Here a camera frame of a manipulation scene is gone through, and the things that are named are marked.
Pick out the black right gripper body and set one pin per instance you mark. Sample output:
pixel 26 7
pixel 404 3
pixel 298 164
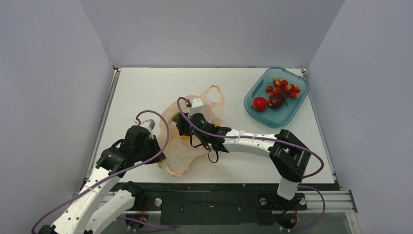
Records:
pixel 183 126

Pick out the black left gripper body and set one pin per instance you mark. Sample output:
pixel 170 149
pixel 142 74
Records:
pixel 151 148

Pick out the orange translucent plastic bag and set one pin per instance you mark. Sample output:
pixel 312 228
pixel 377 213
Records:
pixel 179 153

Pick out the red fake apple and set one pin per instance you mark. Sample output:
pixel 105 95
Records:
pixel 259 104

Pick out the dark purple fake fruit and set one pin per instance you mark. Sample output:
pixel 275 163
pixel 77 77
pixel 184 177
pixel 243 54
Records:
pixel 275 101

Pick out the red fake grape bunch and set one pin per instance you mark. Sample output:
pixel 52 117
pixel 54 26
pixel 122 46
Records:
pixel 283 87

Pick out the yellow green fake mango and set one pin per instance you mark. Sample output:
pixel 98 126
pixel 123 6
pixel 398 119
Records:
pixel 177 119

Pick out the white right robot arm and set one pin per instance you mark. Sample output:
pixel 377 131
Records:
pixel 288 154

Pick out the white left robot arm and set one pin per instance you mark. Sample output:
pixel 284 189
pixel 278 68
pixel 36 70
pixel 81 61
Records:
pixel 83 214

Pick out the teal plastic tray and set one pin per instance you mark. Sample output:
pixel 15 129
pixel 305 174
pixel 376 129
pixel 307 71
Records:
pixel 276 118

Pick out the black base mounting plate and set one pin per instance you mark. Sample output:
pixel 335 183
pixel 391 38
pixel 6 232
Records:
pixel 176 204

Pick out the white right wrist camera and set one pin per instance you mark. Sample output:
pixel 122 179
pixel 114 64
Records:
pixel 196 106

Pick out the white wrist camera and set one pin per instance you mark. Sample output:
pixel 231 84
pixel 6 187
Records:
pixel 196 106
pixel 148 124

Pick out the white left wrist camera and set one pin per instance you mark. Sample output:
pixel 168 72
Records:
pixel 148 124

